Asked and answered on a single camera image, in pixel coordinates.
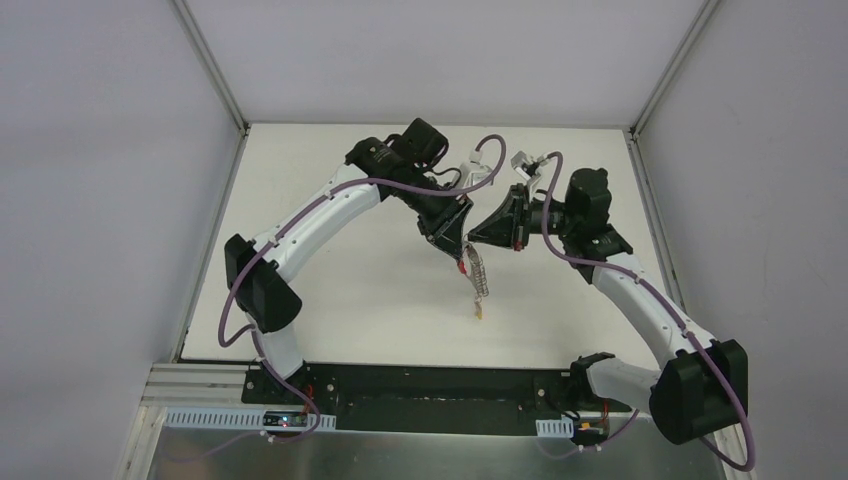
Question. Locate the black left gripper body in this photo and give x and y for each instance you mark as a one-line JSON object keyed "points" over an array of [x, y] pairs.
{"points": [[436, 216]]}

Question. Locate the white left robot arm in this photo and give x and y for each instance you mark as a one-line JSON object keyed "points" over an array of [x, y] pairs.
{"points": [[259, 271]]}

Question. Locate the aluminium frame rail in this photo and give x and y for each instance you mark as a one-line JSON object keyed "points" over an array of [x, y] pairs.
{"points": [[186, 384]]}

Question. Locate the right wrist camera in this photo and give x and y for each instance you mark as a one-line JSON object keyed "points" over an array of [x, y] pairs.
{"points": [[528, 168]]}

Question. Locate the white cable duct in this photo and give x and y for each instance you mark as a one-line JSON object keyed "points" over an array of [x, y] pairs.
{"points": [[248, 419]]}

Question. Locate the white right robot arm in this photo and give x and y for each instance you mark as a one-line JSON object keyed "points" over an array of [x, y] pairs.
{"points": [[701, 384]]}

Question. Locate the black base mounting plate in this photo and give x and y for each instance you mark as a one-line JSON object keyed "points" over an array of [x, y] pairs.
{"points": [[439, 400]]}

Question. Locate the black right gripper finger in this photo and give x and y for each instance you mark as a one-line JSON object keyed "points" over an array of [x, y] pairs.
{"points": [[499, 222], [496, 238]]}

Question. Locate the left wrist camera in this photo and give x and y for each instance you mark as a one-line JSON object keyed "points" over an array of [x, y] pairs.
{"points": [[474, 172]]}

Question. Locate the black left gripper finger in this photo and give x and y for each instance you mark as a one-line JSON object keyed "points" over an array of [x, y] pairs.
{"points": [[464, 228], [454, 248]]}

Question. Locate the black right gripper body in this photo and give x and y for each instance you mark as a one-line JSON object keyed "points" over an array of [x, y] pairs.
{"points": [[519, 216]]}

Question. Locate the red-handled metal key holder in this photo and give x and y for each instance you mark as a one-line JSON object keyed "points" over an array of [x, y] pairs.
{"points": [[471, 265]]}

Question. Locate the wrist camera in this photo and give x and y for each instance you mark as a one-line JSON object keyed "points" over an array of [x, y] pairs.
{"points": [[474, 172], [528, 168]]}

